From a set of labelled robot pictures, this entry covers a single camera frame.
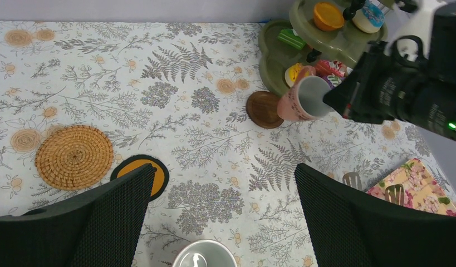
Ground large pink floral mug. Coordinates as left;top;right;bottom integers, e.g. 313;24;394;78
171;239;237;267

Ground yellow frosted donut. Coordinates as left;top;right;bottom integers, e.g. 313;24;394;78
284;63;305;88

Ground blue frosted donut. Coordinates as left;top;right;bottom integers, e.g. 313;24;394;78
352;1;385;34

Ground metal tongs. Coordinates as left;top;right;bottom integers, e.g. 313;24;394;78
342;172;405;206

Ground floral snack tray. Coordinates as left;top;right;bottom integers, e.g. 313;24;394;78
381;159;456;217

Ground dark brown round coaster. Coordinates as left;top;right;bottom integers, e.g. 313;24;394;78
246;91;284;129

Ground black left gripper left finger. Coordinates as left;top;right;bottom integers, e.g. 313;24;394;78
0;164;155;266

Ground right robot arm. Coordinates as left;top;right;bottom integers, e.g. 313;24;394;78
323;1;456;142

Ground pink strawberry cake slice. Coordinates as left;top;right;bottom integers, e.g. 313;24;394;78
314;60;348;77

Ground black orange face coaster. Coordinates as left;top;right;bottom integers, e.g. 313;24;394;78
110;154;170;202

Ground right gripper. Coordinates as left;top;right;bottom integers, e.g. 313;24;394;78
323;41;398;124

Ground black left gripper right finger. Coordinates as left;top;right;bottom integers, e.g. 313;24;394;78
295;164;456;266

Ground purple candy packet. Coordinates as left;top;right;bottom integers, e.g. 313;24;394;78
321;75;344;88

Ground floral tablecloth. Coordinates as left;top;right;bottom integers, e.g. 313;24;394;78
0;22;456;266

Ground green three-tier serving stand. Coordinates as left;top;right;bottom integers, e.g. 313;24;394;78
258;1;388;96

